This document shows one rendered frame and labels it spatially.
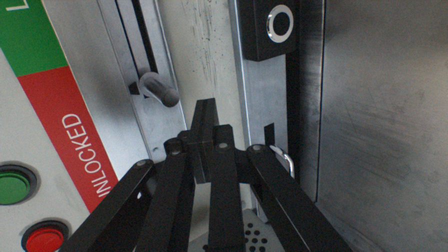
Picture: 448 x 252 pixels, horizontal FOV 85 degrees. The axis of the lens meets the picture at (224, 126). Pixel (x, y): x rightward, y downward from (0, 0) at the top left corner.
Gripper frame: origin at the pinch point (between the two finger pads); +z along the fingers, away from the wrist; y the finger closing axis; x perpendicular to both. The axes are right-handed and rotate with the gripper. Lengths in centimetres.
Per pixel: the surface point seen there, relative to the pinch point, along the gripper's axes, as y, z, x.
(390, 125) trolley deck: 15.8, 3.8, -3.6
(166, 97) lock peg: -2.4, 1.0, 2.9
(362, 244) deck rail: 15.3, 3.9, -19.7
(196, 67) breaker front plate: -0.9, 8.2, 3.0
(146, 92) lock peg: -5.2, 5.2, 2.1
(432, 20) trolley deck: 16.5, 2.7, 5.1
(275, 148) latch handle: 6.5, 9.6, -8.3
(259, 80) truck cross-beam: 5.3, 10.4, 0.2
